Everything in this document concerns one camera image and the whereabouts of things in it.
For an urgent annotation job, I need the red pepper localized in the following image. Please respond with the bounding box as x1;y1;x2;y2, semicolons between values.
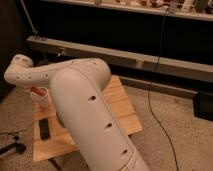
31;87;42;95

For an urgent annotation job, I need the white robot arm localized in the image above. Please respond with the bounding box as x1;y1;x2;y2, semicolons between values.
4;54;149;171

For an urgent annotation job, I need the white ceramic cup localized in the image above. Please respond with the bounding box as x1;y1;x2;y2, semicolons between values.
30;87;49;109

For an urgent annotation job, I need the black rectangular remote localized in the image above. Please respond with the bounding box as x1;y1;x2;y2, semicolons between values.
39;119;50;140

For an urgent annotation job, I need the wooden board table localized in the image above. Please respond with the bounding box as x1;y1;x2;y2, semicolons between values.
33;75;142;162

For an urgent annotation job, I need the grey metal pole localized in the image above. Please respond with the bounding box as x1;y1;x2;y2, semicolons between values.
20;0;39;36

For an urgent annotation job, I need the long wooden beam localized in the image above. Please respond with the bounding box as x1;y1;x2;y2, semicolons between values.
27;36;213;83

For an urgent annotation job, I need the black box right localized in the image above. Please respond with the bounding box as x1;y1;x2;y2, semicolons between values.
193;93;213;121

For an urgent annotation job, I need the upper wooden shelf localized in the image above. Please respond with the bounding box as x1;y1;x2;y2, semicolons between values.
45;0;213;22

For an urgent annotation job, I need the black power cable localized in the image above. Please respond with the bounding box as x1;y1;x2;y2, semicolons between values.
147;8;180;171

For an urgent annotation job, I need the black tool handle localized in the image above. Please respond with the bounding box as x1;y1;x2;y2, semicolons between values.
0;143;26;155

